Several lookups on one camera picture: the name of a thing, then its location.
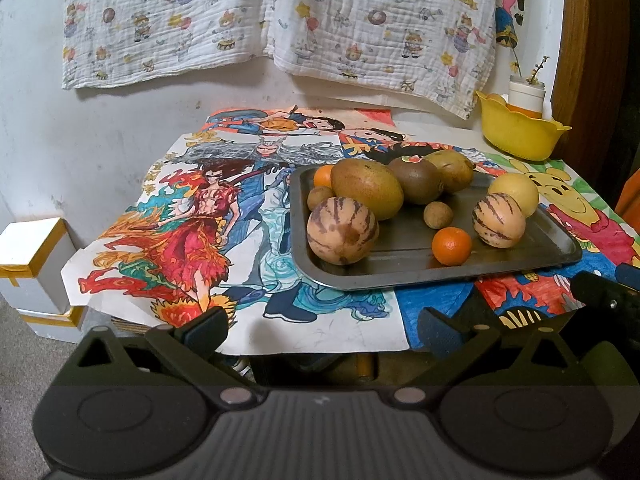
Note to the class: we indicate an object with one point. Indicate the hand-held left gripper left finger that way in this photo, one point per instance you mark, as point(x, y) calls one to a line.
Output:
point(205, 329)

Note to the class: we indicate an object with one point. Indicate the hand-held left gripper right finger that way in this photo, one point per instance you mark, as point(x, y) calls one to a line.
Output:
point(440, 334)

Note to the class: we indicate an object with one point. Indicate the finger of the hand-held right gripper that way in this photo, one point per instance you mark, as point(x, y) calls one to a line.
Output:
point(629, 275)
point(607, 297)

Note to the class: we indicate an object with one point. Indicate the small orange tangerine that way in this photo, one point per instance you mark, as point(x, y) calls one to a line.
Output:
point(323, 176)
point(452, 246)

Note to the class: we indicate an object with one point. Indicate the metal tray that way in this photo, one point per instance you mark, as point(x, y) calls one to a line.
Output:
point(400, 255)

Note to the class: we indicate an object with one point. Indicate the small brown round fruit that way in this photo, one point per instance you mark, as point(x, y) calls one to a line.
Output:
point(319, 198)
point(438, 214)

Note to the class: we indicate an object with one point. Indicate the striped pepino melon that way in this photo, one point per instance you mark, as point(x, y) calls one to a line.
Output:
point(342, 230)
point(499, 221)

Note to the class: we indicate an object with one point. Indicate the yellow lemon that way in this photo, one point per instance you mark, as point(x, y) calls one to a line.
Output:
point(517, 194)

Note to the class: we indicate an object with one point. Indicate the brown kiwi with sticker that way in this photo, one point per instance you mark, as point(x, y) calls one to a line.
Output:
point(416, 181)

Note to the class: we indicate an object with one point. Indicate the green-brown pear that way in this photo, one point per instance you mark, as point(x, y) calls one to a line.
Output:
point(452, 170)
point(367, 190)

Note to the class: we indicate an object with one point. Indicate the yellow bear drawing sheet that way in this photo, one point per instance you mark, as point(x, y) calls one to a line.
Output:
point(600, 220)

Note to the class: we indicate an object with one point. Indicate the orange cloth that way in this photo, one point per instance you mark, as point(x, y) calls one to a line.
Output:
point(629, 200)

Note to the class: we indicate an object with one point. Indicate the phoenix figure drawing sheet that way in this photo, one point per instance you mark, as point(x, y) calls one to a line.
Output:
point(200, 240)

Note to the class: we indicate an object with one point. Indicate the white box gold tape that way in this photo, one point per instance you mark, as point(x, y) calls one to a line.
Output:
point(35, 270)
point(55, 325)

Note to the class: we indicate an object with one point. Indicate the yellow plastic bowl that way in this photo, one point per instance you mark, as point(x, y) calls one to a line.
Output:
point(520, 132)

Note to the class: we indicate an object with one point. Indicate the white cup with twig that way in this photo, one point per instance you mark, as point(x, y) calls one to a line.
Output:
point(525, 97)

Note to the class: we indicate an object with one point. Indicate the brown wooden board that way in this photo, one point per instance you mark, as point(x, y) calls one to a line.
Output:
point(590, 60)

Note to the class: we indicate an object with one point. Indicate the thin plant sprig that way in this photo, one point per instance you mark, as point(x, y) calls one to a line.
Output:
point(534, 72)

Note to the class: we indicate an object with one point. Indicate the cartoon children drawing sheet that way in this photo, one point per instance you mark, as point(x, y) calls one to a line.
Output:
point(300, 122)

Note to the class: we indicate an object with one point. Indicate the printed white muslin cloth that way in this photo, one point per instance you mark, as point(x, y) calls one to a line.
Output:
point(160, 25)
point(380, 25)

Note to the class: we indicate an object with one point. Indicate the cartoon wall poster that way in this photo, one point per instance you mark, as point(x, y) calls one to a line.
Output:
point(507, 10)

